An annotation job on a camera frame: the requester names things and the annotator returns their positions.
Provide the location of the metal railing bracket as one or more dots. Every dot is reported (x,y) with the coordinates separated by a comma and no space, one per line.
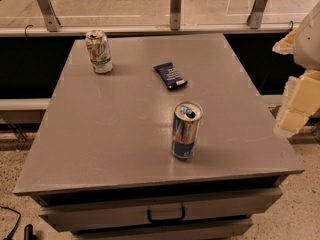
(175,14)
(51,21)
(254,20)

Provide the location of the blue silver energy drink can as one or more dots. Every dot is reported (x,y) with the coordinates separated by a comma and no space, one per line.
(186,120)

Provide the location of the left metal railing bracket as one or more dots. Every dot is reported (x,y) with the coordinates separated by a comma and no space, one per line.
(51,21)

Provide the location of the dark blue snack bar wrapper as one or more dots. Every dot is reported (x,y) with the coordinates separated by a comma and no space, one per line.
(170,76)

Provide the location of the black drawer handle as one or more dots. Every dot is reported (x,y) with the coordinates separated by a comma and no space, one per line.
(166,215)

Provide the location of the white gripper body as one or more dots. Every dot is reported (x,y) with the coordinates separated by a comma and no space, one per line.
(309,43)

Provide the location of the black object on floor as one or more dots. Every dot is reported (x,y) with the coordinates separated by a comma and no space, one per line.
(28,233)

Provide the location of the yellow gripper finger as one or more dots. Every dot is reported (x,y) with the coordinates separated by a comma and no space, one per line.
(300,100)
(286,45)

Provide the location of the middle metal railing bracket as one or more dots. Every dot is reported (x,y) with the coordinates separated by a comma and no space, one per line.
(175,14)

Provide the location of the grey drawer cabinet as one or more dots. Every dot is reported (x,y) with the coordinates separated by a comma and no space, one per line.
(102,155)

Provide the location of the green white 7up can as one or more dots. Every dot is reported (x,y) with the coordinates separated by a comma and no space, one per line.
(99,51)

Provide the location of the right metal railing bracket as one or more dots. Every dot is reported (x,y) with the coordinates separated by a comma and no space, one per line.
(254,20)

